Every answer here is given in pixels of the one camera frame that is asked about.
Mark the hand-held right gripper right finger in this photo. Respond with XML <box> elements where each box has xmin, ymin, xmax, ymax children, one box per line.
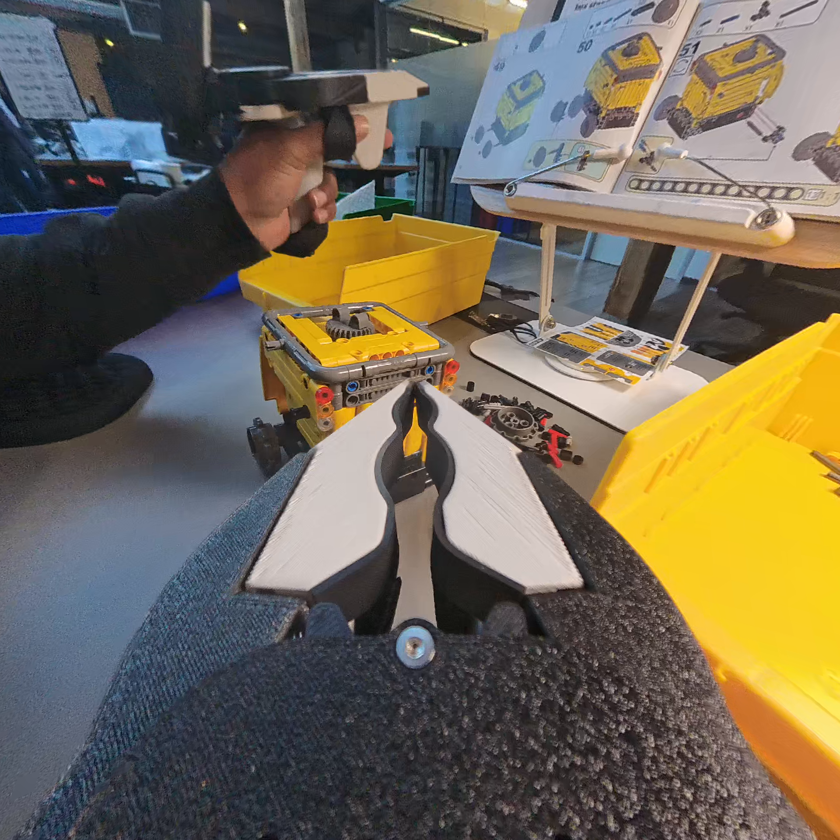
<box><xmin>422</xmin><ymin>381</ymin><xmax>586</xmax><ymax>622</ymax></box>

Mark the white plastic box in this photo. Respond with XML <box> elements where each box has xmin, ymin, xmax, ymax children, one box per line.
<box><xmin>69</xmin><ymin>119</ymin><xmax>172</xmax><ymax>165</ymax></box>

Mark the pile of black brick parts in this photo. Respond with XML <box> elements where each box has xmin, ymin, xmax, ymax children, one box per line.
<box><xmin>460</xmin><ymin>390</ymin><xmax>588</xmax><ymax>469</ymax></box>

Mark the person's left forearm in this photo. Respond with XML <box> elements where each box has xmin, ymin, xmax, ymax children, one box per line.
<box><xmin>0</xmin><ymin>171</ymin><xmax>270</xmax><ymax>384</ymax></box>

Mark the blue storage bin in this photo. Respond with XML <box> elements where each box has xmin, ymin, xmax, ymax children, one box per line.
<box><xmin>0</xmin><ymin>204</ymin><xmax>245</xmax><ymax>303</ymax></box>

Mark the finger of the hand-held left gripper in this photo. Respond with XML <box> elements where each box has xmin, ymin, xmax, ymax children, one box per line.
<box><xmin>210</xmin><ymin>69</ymin><xmax>430</xmax><ymax>109</ymax></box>
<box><xmin>241</xmin><ymin>104</ymin><xmax>321</xmax><ymax>128</ymax></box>

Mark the building instruction booklet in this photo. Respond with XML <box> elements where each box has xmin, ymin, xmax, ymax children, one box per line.
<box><xmin>453</xmin><ymin>0</ymin><xmax>840</xmax><ymax>217</ymax></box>

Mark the yellow printed sticker sheet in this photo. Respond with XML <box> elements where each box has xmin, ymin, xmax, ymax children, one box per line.
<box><xmin>532</xmin><ymin>315</ymin><xmax>683</xmax><ymax>385</ymax></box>

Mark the white printed sign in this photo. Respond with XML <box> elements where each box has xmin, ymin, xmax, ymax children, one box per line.
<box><xmin>0</xmin><ymin>14</ymin><xmax>88</xmax><ymax>123</ymax></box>

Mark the yellow storage bin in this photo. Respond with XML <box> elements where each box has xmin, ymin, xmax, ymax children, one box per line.
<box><xmin>237</xmin><ymin>214</ymin><xmax>500</xmax><ymax>326</ymax></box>
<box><xmin>591</xmin><ymin>315</ymin><xmax>840</xmax><ymax>840</ymax></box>

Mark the yellow toy brick vehicle model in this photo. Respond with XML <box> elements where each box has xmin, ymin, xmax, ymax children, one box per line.
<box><xmin>247</xmin><ymin>302</ymin><xmax>463</xmax><ymax>477</ymax></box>

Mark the white book stand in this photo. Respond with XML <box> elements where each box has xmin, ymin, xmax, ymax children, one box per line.
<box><xmin>470</xmin><ymin>138</ymin><xmax>840</xmax><ymax>434</ymax></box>

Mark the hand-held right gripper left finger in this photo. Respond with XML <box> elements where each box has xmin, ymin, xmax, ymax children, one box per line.
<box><xmin>246</xmin><ymin>381</ymin><xmax>418</xmax><ymax>622</ymax></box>

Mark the green storage bin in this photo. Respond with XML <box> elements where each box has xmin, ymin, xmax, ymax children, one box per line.
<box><xmin>335</xmin><ymin>193</ymin><xmax>416</xmax><ymax>221</ymax></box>

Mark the person's left hand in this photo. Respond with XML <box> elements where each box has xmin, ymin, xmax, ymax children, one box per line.
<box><xmin>217</xmin><ymin>116</ymin><xmax>395</xmax><ymax>253</ymax></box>

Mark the dark wooden post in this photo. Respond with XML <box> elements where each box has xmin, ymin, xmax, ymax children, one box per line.
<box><xmin>604</xmin><ymin>241</ymin><xmax>683</xmax><ymax>326</ymax></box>

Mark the grey desk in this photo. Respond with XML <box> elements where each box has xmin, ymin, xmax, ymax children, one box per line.
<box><xmin>0</xmin><ymin>243</ymin><xmax>716</xmax><ymax>840</ymax></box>

